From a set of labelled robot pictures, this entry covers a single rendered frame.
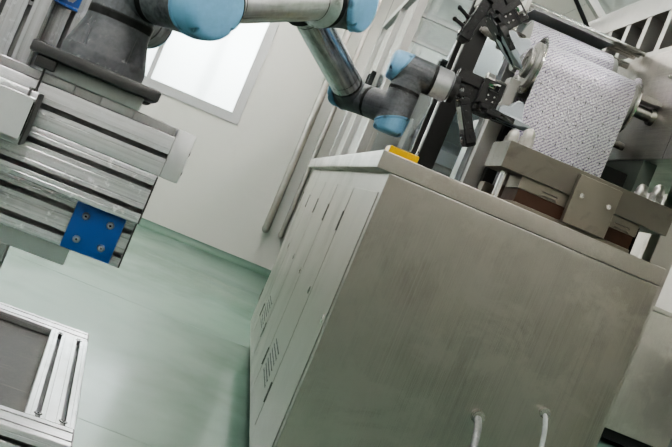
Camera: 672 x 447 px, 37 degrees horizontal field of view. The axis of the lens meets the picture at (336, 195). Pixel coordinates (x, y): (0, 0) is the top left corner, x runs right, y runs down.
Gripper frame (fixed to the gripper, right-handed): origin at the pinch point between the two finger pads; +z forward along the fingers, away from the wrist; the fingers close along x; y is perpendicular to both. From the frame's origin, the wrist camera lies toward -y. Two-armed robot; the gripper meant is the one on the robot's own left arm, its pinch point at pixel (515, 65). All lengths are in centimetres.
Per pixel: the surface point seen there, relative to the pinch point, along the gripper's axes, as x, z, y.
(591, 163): -5.6, 28.7, 4.3
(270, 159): 551, -4, -51
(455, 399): -31, 55, -52
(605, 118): -5.6, 20.8, 12.2
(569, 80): -5.6, 8.8, 8.5
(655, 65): 13.7, 17.1, 36.9
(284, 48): 551, -77, -1
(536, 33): 18.9, -4.3, 14.3
